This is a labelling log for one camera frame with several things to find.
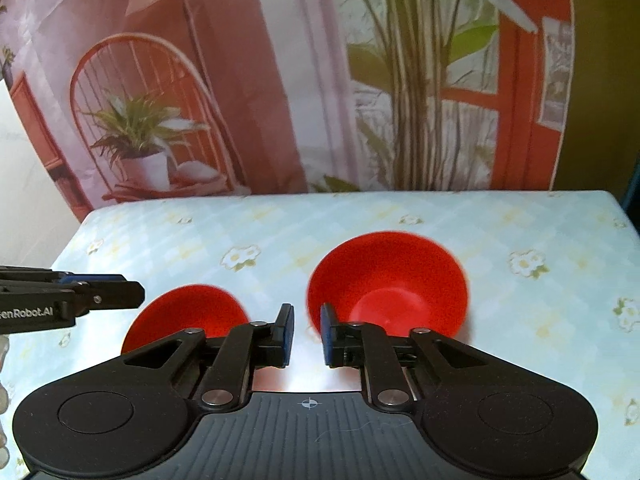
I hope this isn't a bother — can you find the red bowl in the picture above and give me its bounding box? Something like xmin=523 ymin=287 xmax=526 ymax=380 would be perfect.
xmin=306 ymin=231 xmax=470 ymax=337
xmin=122 ymin=284 xmax=250 ymax=353

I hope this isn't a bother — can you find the left hand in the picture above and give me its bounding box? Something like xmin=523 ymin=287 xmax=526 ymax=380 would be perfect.
xmin=0 ymin=335 xmax=10 ymax=469

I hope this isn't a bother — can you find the floral tablecloth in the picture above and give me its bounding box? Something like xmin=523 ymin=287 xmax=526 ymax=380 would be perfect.
xmin=0 ymin=188 xmax=640 ymax=480

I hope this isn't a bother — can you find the printed backdrop cloth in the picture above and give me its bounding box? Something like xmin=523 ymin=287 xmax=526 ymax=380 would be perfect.
xmin=1 ymin=0 xmax=574 ymax=219

